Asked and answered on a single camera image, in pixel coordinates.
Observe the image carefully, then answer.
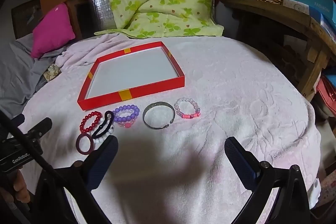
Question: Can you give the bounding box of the maroon hair tie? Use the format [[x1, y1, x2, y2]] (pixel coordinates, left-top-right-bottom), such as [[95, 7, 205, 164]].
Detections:
[[76, 134, 98, 155]]

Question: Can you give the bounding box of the magenta pillow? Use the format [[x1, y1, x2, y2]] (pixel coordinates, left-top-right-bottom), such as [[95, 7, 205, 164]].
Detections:
[[31, 3, 76, 59]]

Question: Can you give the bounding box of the white and pink bead bracelet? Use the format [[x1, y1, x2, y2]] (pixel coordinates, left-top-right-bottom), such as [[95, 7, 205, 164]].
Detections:
[[174, 97, 202, 119]]

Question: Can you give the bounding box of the wooden table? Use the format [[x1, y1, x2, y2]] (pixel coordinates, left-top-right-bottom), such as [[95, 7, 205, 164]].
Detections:
[[218, 0, 336, 102]]

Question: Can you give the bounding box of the black hair tie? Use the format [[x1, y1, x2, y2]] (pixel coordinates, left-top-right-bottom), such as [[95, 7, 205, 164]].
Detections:
[[92, 111, 115, 139]]

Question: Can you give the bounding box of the person's left hand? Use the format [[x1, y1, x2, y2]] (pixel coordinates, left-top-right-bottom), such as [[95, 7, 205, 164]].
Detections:
[[0, 169, 31, 205]]

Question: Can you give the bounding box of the red bag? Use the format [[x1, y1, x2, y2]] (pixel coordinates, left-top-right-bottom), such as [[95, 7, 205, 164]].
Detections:
[[316, 76, 336, 119]]

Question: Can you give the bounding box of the small patterned pouch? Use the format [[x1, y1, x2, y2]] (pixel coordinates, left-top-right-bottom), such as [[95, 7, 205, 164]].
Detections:
[[43, 64, 62, 82]]

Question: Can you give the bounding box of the pale pink bead bracelet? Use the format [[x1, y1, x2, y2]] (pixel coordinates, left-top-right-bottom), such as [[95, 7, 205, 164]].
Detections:
[[117, 119, 137, 130]]

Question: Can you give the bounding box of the red box lid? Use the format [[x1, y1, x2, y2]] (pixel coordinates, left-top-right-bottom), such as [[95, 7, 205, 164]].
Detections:
[[77, 41, 185, 111]]

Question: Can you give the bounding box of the red bead bracelet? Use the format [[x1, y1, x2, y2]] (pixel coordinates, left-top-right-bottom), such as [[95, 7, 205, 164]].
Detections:
[[79, 110, 103, 134]]

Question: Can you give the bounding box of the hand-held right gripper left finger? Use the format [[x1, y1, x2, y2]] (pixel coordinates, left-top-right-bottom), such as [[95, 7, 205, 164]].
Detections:
[[34, 135, 118, 224]]

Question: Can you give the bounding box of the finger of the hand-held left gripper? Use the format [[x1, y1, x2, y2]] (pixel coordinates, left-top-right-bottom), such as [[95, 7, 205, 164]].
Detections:
[[25, 117, 53, 140]]

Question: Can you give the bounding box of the grey cloth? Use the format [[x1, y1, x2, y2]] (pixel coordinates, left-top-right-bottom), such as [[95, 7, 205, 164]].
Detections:
[[0, 35, 69, 114]]

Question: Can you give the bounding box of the pale pink blanket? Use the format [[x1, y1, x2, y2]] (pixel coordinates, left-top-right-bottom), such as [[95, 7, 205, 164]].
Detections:
[[20, 34, 322, 224]]

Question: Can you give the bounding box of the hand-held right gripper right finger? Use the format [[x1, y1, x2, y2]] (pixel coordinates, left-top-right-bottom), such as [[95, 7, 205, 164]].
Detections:
[[224, 136, 319, 224]]

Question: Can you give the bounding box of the silver bangle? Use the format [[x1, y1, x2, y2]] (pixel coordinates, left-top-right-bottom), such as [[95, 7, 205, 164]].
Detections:
[[142, 101, 175, 130]]

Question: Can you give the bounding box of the purple bead bracelet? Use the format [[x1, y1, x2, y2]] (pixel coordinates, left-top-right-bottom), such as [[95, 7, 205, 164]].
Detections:
[[112, 105, 140, 123]]

